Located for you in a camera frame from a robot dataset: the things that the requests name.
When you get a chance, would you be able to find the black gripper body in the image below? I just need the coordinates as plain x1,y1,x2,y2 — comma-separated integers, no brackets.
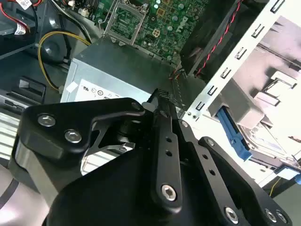
46,145,225,226

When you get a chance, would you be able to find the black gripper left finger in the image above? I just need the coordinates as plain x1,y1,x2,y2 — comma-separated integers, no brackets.
14,89,184,212

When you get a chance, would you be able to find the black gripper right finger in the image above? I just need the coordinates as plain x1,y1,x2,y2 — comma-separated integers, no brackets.
171,103,293,226

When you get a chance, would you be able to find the hard disk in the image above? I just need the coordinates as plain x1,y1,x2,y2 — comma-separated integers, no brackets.
215,105,301,186

